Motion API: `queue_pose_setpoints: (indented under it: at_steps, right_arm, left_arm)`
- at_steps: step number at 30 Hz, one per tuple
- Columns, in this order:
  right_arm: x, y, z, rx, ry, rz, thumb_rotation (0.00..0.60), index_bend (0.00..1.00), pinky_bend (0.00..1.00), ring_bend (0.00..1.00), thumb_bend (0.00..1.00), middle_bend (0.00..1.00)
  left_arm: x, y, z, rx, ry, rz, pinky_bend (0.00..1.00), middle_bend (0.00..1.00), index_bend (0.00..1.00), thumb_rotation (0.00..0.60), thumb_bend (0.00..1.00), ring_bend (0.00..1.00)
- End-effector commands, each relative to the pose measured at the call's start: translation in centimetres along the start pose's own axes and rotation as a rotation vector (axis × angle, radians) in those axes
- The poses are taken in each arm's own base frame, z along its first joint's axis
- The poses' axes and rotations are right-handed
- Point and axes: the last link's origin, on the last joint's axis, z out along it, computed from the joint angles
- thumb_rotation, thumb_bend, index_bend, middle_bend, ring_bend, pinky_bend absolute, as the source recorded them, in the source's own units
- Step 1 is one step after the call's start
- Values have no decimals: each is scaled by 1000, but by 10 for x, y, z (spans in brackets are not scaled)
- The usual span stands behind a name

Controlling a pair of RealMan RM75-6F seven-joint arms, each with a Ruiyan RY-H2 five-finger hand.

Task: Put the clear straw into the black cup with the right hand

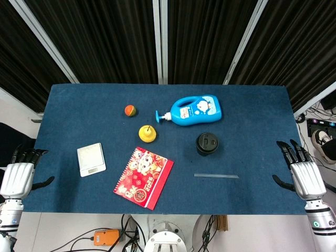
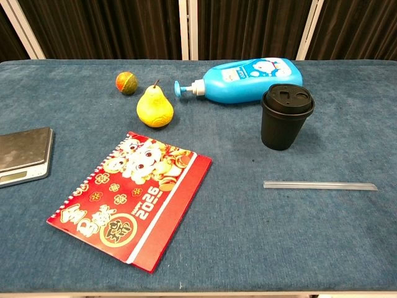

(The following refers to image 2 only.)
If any clear plastic straw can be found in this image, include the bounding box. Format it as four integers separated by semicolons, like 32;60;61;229
263;181;378;191

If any black cup with lid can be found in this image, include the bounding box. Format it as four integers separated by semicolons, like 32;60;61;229
260;83;316;151

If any yellow pear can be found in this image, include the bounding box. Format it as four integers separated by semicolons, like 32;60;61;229
136;79;174;129

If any blue pump bottle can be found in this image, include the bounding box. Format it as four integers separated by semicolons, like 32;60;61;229
174;57;304;104

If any red 2026 spiral calendar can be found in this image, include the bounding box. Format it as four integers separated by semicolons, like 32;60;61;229
46;131;213;274

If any blue table cloth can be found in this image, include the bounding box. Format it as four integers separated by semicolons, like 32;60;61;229
0;58;397;294

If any orange and green ball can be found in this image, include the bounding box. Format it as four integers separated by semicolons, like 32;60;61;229
115;71;138;96

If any dark pleated curtain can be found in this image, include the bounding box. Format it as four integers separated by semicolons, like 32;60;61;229
0;6;31;63
306;0;397;61
197;0;312;61
17;0;182;60

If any silver kitchen scale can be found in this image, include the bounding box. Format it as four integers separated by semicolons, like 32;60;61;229
0;127;54;189

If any white frame post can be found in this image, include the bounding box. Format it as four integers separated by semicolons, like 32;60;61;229
179;0;190;61
295;0;325;61
189;0;200;61
0;0;47;60

